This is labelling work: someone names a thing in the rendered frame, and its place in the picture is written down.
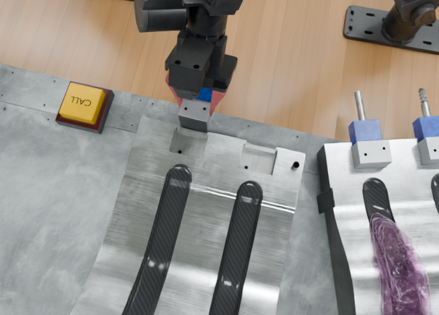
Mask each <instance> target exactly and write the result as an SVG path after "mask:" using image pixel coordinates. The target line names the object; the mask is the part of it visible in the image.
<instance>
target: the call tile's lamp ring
mask: <svg viewBox="0 0 439 315"><path fill-rule="evenodd" d="M70 83H75V84H79V85H83V86H89V87H92V88H97V89H100V90H103V91H104V92H106V97H105V100H104V102H103V105H102V108H101V111H100V113H99V117H98V119H97V122H96V124H95V125H90V124H85V123H82V122H77V121H73V120H68V119H64V118H60V117H61V114H60V113H59V111H60V108H61V106H62V103H63V101H62V103H61V106H60V108H59V111H58V114H57V116H56V119H55V120H56V121H59V122H64V123H68V124H73V125H78V126H81V127H86V128H90V129H95V130H98V128H99V126H100V123H101V120H102V117H103V114H104V112H105V108H106V105H107V103H108V100H109V97H110V94H111V91H112V90H108V89H105V88H100V87H97V86H91V85H87V84H82V83H79V82H73V81H70V82H69V85H70ZM69 85H68V88H69ZM68 88H67V90H68ZM66 93H67V91H66ZM66 93H65V95H66ZM64 98H65V96H64ZM64 98H63V100H64Z"/></svg>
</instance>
